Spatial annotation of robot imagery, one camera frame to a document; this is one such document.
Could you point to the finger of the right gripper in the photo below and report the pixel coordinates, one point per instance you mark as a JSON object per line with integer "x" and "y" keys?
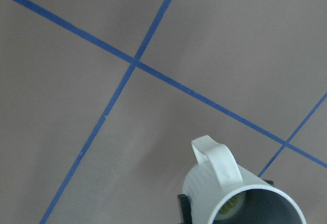
{"x": 185, "y": 209}
{"x": 270, "y": 182}

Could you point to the white mug with handle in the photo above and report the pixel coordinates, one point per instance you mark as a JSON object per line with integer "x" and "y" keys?
{"x": 217, "y": 177}

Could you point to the lemon slice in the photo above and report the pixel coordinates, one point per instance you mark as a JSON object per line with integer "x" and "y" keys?
{"x": 231, "y": 207}

